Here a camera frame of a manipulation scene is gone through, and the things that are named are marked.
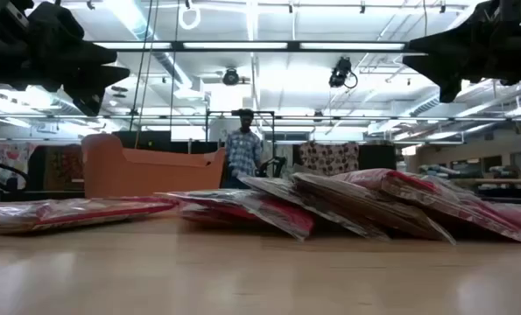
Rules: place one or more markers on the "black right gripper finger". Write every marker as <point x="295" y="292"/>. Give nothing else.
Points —
<point x="444" y="44"/>
<point x="446" y="72"/>

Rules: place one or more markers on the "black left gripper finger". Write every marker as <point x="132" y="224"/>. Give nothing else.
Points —
<point x="96" y="89"/>
<point x="98" y="53"/>

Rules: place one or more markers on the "black background robot arm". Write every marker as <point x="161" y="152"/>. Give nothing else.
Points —
<point x="274" y="166"/>

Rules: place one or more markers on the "black overhead light bar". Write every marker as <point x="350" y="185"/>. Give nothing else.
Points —
<point x="177" y="45"/>

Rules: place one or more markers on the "dark patterned cloth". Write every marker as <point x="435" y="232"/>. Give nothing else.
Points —
<point x="65" y="168"/>

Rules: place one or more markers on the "orange plastic basket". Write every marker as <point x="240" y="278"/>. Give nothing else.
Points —
<point x="146" y="175"/>

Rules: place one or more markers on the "black cabinet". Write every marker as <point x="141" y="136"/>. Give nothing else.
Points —
<point x="377" y="156"/>

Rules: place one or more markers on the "floral white cloth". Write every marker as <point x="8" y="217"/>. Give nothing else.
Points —
<point x="10" y="159"/>

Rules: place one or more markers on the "background work table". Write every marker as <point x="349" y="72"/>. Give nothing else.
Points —
<point x="496" y="180"/>

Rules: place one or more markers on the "pile of red packets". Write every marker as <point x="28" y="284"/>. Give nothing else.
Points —
<point x="439" y="197"/>

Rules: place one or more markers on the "round black ceiling device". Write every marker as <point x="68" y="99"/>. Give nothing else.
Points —
<point x="230" y="77"/>

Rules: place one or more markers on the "brown dotted white cloth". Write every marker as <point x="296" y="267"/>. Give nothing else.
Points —
<point x="330" y="157"/>

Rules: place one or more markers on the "person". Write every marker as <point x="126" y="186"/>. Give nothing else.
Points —
<point x="243" y="151"/>

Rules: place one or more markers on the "black hanging ceiling camera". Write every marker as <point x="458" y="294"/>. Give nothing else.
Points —
<point x="341" y="72"/>

